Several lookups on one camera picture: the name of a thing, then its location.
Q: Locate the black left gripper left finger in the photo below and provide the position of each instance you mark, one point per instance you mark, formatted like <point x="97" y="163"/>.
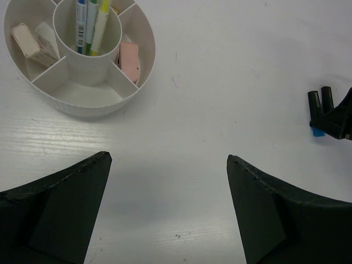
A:
<point x="51" y="220"/>

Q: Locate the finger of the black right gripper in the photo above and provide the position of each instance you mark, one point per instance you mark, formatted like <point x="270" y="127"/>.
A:
<point x="336" y="123"/>

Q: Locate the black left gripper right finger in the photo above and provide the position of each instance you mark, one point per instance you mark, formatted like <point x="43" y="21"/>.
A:
<point x="282" y="223"/>

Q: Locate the pink capped black highlighter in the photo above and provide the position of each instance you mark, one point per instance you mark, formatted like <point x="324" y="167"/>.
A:
<point x="327" y="99"/>

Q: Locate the blue capped black highlighter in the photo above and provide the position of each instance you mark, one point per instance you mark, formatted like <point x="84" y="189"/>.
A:
<point x="315" y="111"/>

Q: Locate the white staple box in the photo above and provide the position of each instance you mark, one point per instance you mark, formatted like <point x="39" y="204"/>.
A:
<point x="45" y="48"/>

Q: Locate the beige long eraser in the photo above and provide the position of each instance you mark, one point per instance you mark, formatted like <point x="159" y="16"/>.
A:
<point x="25" y="40"/>

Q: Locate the yellow clear pen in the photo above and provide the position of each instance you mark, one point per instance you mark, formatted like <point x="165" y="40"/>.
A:
<point x="100" y="25"/>

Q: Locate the blue clear pen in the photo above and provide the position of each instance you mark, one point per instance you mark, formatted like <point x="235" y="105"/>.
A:
<point x="80" y="32"/>

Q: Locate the green clear pen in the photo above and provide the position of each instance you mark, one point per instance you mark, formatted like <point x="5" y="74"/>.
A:
<point x="92" y="9"/>

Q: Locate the white round container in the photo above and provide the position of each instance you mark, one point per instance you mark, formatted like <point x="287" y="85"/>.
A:
<point x="77" y="84"/>

